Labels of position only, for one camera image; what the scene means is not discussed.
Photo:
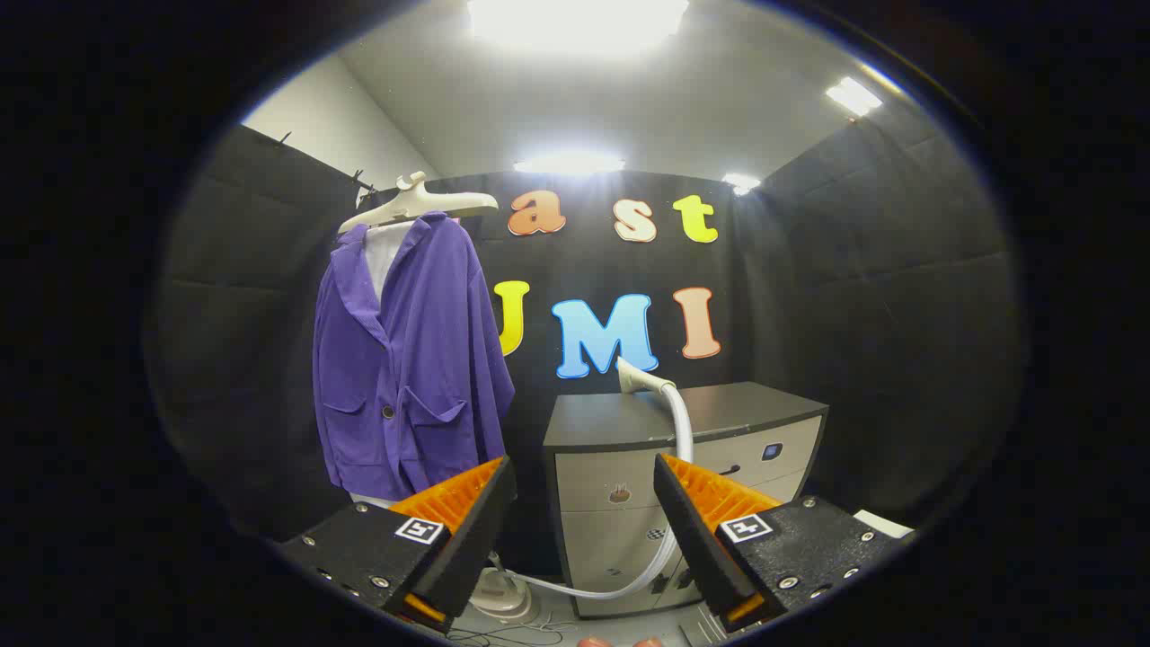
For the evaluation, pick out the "white plastic clothes hanger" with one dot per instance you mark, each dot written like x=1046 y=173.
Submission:
x=422 y=205

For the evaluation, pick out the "large ceiling light panel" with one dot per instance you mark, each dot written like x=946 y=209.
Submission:
x=575 y=20

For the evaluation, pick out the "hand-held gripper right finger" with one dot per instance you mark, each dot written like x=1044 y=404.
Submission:
x=692 y=530

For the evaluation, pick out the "white ironing pad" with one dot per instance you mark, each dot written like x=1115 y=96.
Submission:
x=384 y=256

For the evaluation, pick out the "white garment steamer base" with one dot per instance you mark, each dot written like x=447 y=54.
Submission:
x=503 y=598

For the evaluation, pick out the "grey cabinet with dark top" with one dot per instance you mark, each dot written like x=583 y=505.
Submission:
x=611 y=422

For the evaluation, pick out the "small white box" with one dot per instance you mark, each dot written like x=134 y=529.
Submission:
x=885 y=524

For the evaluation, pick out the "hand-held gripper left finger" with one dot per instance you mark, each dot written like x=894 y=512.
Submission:
x=481 y=526

